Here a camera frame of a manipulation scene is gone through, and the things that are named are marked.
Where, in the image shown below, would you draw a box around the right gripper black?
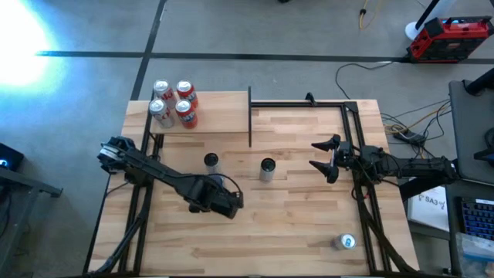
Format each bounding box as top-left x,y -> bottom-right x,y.
308,134 -> 366,185

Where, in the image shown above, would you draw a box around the white Celsius palm can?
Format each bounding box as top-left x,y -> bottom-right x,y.
204,152 -> 222,177
259,157 -> 277,183

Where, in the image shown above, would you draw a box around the orange Fanta can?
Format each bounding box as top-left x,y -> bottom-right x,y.
176,79 -> 199,109
174,99 -> 199,130

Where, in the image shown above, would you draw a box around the silver Diet Coke can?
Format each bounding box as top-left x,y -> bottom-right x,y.
148,97 -> 175,129
153,79 -> 178,110

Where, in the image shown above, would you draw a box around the black power strip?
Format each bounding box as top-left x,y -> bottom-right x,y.
397,129 -> 424,144

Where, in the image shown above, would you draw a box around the white printed paper sheet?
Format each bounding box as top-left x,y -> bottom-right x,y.
407,185 -> 451,232

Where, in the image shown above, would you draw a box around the grey side desk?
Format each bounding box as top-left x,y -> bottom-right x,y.
447,79 -> 494,186

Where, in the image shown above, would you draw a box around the white round stand base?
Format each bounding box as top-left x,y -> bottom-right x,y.
404,0 -> 458,42

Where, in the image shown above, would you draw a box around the black laptop keyboard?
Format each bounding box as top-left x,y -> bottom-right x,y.
457,196 -> 494,242

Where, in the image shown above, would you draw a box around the red black tool case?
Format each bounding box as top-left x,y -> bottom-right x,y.
407,15 -> 494,64

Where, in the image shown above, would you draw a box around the clear plastic bag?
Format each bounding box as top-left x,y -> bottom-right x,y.
455,231 -> 494,277

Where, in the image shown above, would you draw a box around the black box with blue light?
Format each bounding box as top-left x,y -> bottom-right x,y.
0,142 -> 25,173

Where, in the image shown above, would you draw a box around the black aluminium table frame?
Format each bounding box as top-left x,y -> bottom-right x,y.
83,92 -> 421,278

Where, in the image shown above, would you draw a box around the tangled power cables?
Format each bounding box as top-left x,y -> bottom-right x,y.
380,98 -> 452,136

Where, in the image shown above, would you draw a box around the black floor cable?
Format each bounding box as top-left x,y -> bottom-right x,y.
334,61 -> 394,100

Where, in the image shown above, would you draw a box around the yellow cable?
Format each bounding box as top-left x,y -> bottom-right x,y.
358,0 -> 383,30

